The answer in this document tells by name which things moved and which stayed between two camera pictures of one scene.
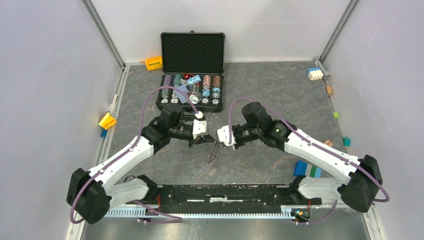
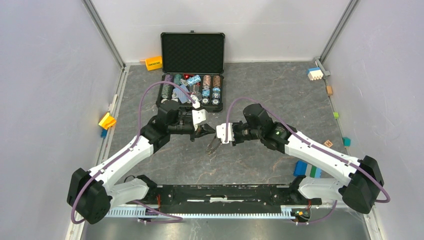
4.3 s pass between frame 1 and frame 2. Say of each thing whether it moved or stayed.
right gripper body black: stayed
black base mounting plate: stayed
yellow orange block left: stayed
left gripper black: moved
